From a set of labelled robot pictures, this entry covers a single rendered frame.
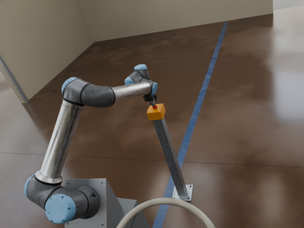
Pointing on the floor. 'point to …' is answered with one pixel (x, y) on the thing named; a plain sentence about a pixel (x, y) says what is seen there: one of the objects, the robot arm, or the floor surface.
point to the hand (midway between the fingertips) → (154, 105)
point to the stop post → (169, 153)
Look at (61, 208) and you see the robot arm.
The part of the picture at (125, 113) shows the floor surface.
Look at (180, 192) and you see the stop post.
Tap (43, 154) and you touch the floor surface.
